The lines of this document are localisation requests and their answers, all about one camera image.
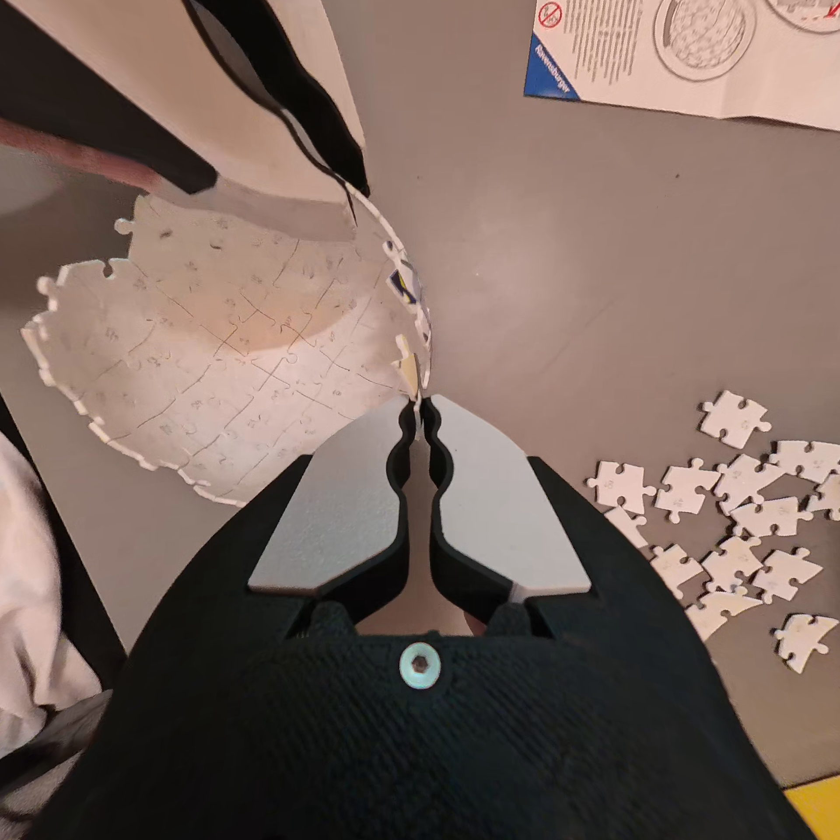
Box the grey garment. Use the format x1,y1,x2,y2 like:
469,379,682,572
0,689,116,840

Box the colourful puzzle ball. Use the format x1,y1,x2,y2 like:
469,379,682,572
20,185,435,509

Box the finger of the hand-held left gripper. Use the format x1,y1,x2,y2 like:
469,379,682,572
252,0,371,198
13,0,358,228

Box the person's left hand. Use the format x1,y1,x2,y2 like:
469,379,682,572
0,120,163,193

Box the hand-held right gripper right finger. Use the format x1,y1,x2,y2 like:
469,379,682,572
420,394,593,624

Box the white instruction leaflet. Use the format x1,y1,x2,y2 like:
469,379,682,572
524,0,840,132

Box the pile of white puzzle pieces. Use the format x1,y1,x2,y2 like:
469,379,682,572
586,390,840,676

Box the person's white shirt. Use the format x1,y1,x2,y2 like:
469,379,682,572
0,433,102,726

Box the single puzzle piece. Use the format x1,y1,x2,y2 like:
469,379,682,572
394,333,426,437

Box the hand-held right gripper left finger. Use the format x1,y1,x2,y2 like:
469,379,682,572
248,395,421,624

